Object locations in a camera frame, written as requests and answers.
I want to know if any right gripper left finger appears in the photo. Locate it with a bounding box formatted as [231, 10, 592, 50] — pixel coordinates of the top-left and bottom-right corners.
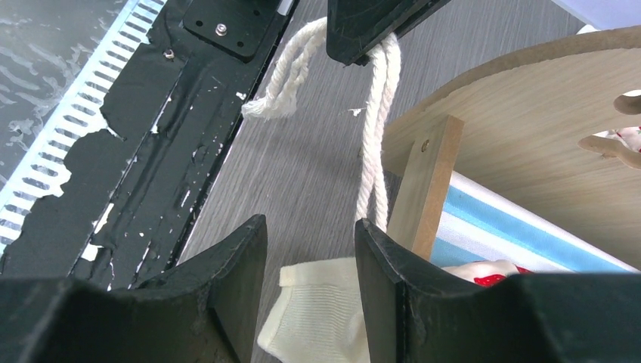
[1, 214, 268, 362]

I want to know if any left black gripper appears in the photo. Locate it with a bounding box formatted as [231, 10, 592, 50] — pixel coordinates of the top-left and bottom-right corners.
[326, 0, 449, 66]

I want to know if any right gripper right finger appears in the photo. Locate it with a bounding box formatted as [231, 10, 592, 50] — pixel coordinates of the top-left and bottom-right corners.
[355, 219, 640, 362]

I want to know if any strawberry print ruffled blanket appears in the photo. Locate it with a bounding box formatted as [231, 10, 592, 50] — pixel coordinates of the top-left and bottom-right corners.
[240, 18, 532, 363]

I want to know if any blue striped mattress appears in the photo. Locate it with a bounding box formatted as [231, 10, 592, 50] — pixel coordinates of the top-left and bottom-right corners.
[430, 172, 638, 273]

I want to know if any wooden pet bed frame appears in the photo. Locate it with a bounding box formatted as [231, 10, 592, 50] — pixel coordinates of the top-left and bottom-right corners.
[382, 26, 640, 267]

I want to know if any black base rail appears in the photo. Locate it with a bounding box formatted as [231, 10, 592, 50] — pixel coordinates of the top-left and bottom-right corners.
[1, 1, 296, 290]

